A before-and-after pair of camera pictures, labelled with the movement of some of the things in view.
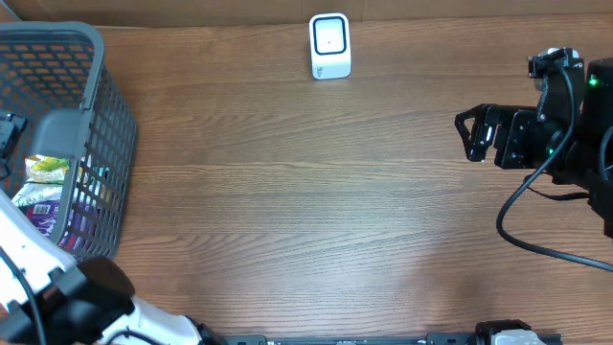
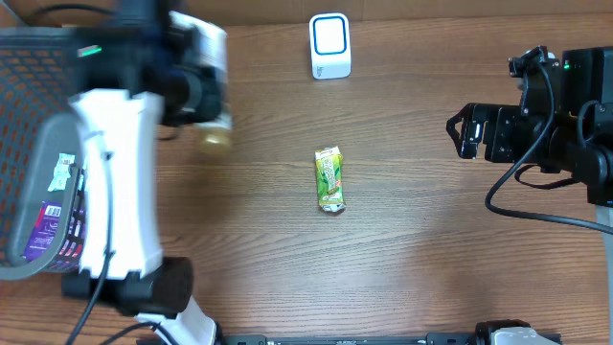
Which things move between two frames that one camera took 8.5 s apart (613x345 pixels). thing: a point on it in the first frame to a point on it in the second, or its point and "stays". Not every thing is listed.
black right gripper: [511, 124] stays
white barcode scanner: [329, 46] stays
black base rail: [453, 338] stays
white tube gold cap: [33, 194] to [211, 48]
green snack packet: [42, 169] to [329, 163]
